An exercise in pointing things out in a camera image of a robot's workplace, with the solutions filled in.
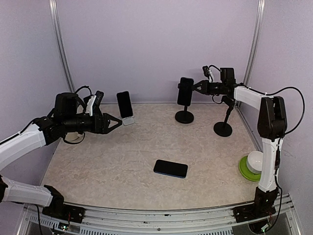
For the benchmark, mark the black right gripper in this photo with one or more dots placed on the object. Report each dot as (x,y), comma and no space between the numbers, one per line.
(205,87)

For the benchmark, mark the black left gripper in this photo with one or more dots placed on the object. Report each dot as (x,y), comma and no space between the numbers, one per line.
(102,128)

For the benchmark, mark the black phone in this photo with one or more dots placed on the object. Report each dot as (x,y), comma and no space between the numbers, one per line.
(185,87)

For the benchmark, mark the white folding phone stand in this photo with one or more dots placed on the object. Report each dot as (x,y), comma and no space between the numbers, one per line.
(128,121)

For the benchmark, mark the clear phone case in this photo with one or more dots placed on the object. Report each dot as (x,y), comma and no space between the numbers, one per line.
(124,104)

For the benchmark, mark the black pole stand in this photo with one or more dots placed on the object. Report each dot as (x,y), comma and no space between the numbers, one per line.
(224,129)
(184,116)

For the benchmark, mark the blue phone underneath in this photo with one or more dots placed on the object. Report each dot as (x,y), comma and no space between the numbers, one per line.
(170,168)

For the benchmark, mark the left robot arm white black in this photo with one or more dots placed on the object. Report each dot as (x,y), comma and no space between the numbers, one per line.
(70,114)

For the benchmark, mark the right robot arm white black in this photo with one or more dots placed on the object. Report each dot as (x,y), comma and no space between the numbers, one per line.
(272,124)

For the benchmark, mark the cream ceramic mug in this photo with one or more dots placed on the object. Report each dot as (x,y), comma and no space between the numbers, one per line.
(73,137)

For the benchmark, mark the white bowl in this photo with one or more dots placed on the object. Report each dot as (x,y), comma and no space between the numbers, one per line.
(254,162)

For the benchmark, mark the green plate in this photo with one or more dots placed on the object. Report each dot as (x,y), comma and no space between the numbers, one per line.
(246,172)

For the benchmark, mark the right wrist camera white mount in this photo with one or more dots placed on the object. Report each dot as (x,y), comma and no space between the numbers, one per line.
(208,73)

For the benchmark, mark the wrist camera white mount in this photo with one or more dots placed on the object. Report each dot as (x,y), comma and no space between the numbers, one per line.
(93,102)
(208,73)

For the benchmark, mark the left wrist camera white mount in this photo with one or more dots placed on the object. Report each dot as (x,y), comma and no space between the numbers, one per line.
(93,102)

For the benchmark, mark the right aluminium frame post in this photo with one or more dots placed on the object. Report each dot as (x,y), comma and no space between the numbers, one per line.
(255,40)

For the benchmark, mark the aluminium frame post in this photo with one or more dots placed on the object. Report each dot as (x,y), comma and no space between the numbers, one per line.
(255,40)
(60,44)

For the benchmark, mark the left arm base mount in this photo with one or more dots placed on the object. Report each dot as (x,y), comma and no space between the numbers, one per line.
(65,212)

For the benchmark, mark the left aluminium frame post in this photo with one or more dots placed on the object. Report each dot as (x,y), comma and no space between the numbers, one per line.
(60,44)

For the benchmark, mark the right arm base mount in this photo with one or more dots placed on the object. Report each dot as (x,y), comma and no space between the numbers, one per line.
(247,214)

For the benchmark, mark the front aluminium rail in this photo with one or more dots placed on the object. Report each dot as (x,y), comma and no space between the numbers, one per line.
(107,221)

